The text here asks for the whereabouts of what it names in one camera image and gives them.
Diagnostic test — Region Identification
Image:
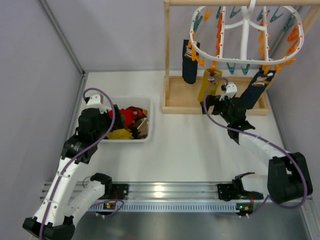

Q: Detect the red sock in basket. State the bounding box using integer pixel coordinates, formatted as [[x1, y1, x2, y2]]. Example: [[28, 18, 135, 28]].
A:
[[108, 106, 137, 129]]

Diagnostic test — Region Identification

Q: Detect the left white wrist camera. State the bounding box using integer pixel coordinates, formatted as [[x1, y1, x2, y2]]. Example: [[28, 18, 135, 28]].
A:
[[84, 93, 111, 114]]

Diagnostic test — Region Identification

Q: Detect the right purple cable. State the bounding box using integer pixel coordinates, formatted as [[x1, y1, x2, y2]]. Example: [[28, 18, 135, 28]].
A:
[[203, 77, 309, 217]]

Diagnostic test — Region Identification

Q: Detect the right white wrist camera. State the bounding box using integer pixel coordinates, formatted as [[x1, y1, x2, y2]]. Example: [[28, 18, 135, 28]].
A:
[[219, 82, 238, 101]]

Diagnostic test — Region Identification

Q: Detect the navy sock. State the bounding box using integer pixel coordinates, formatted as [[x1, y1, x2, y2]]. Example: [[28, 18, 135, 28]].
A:
[[240, 69, 276, 110], [182, 39, 198, 85]]

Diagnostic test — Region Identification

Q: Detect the white round clip hanger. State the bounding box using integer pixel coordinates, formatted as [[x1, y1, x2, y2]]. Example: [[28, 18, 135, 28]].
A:
[[186, 0, 305, 75]]

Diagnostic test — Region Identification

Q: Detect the white plastic basket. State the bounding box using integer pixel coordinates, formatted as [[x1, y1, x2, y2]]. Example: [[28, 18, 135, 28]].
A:
[[102, 96, 155, 143]]

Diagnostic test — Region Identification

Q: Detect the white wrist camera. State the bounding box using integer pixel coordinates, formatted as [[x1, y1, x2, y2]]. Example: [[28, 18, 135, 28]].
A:
[[84, 93, 111, 114], [219, 82, 238, 101]]

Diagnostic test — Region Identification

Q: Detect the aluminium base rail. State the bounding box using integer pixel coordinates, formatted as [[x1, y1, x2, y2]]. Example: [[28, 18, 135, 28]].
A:
[[39, 181, 313, 213]]

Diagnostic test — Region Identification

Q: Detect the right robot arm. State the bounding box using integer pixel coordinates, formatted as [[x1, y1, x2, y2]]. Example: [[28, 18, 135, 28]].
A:
[[203, 95, 313, 205]]

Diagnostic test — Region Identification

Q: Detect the purple cable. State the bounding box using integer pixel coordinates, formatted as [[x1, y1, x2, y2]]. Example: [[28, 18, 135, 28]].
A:
[[38, 87, 125, 240], [203, 77, 309, 217]]

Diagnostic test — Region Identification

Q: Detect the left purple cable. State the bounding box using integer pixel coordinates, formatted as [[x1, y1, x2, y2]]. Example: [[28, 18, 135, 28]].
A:
[[38, 87, 125, 240]]

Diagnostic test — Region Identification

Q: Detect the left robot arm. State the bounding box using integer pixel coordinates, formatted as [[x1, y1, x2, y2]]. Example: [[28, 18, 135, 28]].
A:
[[22, 105, 120, 240]]

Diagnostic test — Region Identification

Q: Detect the argyle sock in basket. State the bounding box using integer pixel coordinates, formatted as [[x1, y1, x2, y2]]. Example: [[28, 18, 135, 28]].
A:
[[126, 106, 148, 129]]

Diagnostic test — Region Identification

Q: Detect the wooden hanger rack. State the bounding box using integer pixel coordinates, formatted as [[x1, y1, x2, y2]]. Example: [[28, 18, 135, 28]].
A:
[[162, 0, 320, 116]]

